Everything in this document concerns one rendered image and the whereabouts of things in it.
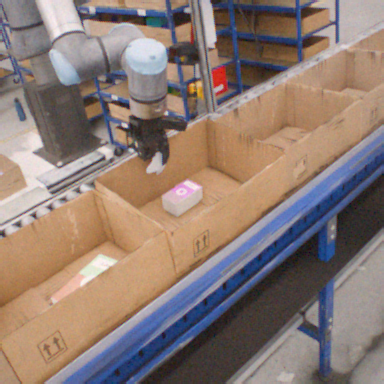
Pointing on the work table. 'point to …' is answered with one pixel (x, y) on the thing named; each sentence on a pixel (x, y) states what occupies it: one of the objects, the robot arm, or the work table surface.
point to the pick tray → (10, 179)
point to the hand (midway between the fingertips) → (157, 168)
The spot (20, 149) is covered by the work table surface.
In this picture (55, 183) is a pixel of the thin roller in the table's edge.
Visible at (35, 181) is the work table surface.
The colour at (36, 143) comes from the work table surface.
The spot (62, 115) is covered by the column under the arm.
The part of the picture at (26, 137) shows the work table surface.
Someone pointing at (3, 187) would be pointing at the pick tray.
